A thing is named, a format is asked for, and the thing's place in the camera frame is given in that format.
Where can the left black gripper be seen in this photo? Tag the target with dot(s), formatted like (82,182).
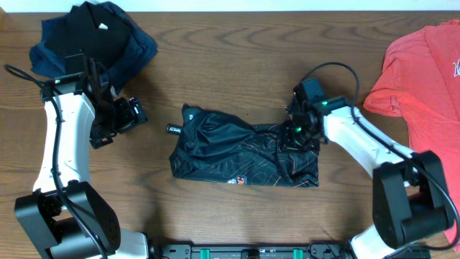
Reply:
(129,119)

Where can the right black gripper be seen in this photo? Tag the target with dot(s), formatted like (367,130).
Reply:
(287,142)

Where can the black patterned jersey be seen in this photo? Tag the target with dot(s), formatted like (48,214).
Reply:
(217,147)

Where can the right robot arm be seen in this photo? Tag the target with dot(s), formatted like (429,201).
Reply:
(410,198)

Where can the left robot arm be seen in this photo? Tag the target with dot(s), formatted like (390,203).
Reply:
(64,216)

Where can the folded dark blue garment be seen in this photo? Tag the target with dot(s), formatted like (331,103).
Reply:
(139,51)

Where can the folded black shirt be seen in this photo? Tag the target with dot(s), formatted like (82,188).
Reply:
(92,30)

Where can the red t-shirt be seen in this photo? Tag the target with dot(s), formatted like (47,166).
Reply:
(420,83)

